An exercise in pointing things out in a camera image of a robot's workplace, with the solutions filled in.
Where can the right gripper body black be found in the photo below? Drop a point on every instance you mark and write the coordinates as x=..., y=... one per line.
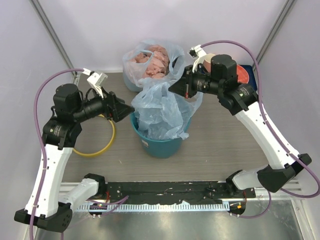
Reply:
x=196, y=82

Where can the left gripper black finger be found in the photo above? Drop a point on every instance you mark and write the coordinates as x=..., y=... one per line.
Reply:
x=118, y=99
x=121, y=111

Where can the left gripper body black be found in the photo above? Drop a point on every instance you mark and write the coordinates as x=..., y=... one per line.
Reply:
x=106, y=110

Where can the light blue plastic bag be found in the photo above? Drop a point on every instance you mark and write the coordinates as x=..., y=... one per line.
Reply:
x=161, y=114

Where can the teal trash bin yellow rim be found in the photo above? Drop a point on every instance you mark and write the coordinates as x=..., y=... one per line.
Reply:
x=161, y=149

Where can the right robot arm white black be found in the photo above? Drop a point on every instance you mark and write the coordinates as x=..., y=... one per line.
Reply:
x=241, y=100

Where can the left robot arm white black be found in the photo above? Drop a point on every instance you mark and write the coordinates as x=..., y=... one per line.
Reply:
x=45, y=209

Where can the plastic bag with pink trash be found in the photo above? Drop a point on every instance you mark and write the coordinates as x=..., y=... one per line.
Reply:
x=152, y=60

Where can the pink ceramic mug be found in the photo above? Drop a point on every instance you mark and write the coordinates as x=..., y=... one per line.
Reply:
x=207, y=61

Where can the red blue floral plate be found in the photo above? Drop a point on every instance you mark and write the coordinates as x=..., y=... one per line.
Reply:
x=243, y=76

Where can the dark blue tray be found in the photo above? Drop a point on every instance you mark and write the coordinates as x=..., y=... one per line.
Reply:
x=252, y=79

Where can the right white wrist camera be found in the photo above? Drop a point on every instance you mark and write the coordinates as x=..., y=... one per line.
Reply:
x=198, y=55

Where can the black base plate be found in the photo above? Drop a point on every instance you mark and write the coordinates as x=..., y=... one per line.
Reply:
x=171, y=192

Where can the white slotted cable duct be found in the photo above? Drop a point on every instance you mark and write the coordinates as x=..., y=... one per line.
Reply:
x=139, y=208

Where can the aluminium frame rail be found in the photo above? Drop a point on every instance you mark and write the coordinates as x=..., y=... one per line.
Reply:
x=261, y=193

